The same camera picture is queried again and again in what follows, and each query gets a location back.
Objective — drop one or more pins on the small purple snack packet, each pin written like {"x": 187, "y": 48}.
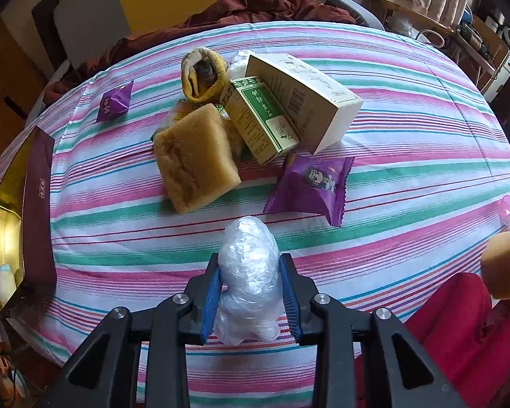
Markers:
{"x": 114, "y": 100}

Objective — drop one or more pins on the large purple snack packet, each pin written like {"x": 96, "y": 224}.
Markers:
{"x": 306, "y": 187}

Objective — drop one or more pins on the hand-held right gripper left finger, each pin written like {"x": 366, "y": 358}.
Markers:
{"x": 210, "y": 301}

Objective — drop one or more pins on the green-edged clear snack packet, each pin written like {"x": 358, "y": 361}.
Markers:
{"x": 177, "y": 110}

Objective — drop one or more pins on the red fleece cloth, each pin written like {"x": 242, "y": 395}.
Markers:
{"x": 450, "y": 331}

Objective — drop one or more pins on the white shopping bag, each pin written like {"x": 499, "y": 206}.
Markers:
{"x": 408, "y": 27}

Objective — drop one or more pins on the yellow knitted cloth roll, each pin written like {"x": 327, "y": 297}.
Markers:
{"x": 191, "y": 89}

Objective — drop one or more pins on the maroon storage box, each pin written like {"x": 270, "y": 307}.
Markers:
{"x": 36, "y": 204}

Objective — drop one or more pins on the green and cream carton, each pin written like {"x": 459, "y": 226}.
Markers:
{"x": 259, "y": 121}

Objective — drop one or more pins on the large yellow sponge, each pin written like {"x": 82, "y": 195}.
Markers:
{"x": 191, "y": 157}

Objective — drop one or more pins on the large beige carton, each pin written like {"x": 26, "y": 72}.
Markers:
{"x": 306, "y": 93}

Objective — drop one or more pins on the white bottle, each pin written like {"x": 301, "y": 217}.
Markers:
{"x": 6, "y": 282}

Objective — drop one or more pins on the metal folding table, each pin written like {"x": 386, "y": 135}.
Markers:
{"x": 476, "y": 42}

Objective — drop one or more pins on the small yellow sponge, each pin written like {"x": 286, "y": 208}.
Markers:
{"x": 501, "y": 267}

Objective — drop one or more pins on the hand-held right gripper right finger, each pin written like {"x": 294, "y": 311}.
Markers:
{"x": 290, "y": 301}

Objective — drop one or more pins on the crumpled white plastic bag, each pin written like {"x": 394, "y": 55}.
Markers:
{"x": 238, "y": 66}

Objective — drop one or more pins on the clear plastic bundle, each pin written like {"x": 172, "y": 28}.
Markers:
{"x": 248, "y": 263}

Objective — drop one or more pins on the dark red blanket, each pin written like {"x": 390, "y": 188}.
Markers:
{"x": 246, "y": 8}

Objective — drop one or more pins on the wooden desk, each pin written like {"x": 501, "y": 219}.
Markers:
{"x": 378, "y": 0}

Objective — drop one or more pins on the white cabinet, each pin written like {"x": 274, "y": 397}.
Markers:
{"x": 503, "y": 74}

